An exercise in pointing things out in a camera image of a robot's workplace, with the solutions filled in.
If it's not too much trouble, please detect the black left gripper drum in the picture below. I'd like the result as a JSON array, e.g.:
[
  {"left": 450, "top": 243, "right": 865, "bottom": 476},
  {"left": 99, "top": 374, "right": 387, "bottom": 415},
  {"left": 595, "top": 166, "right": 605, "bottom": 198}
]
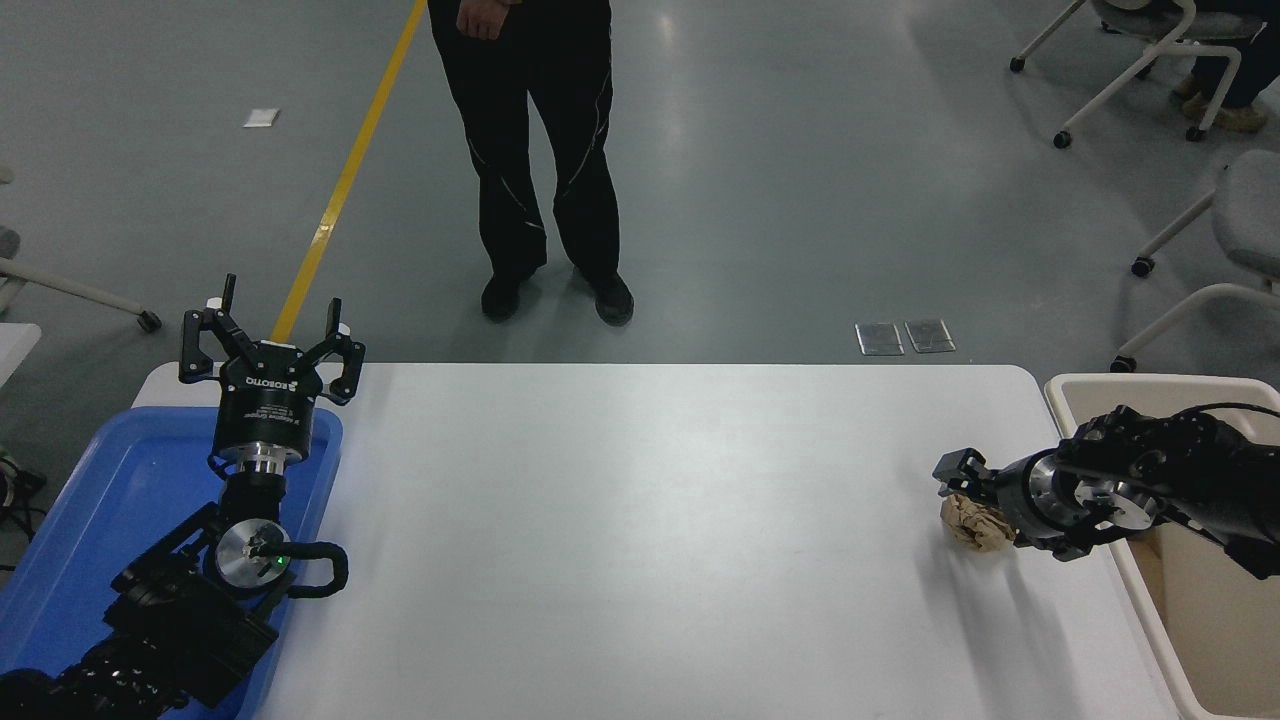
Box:
[{"left": 211, "top": 339, "right": 327, "bottom": 460}]

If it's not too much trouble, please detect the person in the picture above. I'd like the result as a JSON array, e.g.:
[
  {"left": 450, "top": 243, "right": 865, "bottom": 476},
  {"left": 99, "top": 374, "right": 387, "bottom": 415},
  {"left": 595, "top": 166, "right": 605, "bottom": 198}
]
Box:
[
  {"left": 1172, "top": 0, "right": 1280, "bottom": 135},
  {"left": 427, "top": 0, "right": 637, "bottom": 327}
]

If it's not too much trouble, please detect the tan paper ball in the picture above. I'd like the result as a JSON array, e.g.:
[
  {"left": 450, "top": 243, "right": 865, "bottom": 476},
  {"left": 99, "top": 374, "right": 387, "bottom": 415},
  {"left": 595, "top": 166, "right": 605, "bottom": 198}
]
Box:
[{"left": 939, "top": 487, "right": 1018, "bottom": 555}]

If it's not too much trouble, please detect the person's hand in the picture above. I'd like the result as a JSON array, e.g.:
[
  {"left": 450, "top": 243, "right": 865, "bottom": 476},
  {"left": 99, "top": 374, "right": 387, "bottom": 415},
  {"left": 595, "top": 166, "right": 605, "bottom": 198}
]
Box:
[{"left": 455, "top": 0, "right": 507, "bottom": 42}]

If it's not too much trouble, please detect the small white side table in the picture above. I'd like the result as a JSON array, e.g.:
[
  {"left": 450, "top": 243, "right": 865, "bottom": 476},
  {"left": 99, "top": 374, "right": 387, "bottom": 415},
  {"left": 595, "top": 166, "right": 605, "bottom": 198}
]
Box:
[{"left": 0, "top": 322, "right": 44, "bottom": 387}]

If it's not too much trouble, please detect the grey white-framed office chair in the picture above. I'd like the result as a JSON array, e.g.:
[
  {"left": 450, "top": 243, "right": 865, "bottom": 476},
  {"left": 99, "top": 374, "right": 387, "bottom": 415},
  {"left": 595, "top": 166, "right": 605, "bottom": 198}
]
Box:
[
  {"left": 1009, "top": 0, "right": 1267, "bottom": 150},
  {"left": 1110, "top": 150, "right": 1280, "bottom": 375},
  {"left": 0, "top": 165, "right": 163, "bottom": 335}
]

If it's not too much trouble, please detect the large pale plastic bin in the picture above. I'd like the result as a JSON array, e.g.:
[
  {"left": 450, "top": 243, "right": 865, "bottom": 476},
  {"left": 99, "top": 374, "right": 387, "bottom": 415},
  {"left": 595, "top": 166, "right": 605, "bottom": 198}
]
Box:
[{"left": 1044, "top": 373, "right": 1280, "bottom": 720}]

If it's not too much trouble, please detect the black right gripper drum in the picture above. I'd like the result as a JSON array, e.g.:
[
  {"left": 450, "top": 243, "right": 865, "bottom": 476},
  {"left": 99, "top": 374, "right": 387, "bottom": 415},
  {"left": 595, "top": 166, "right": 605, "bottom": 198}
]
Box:
[{"left": 997, "top": 454, "right": 1051, "bottom": 541}]

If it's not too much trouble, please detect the blue plastic tray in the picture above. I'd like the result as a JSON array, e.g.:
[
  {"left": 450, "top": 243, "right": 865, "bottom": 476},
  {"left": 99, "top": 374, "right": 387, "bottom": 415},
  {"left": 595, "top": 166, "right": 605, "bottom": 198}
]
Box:
[{"left": 0, "top": 405, "right": 345, "bottom": 720}]

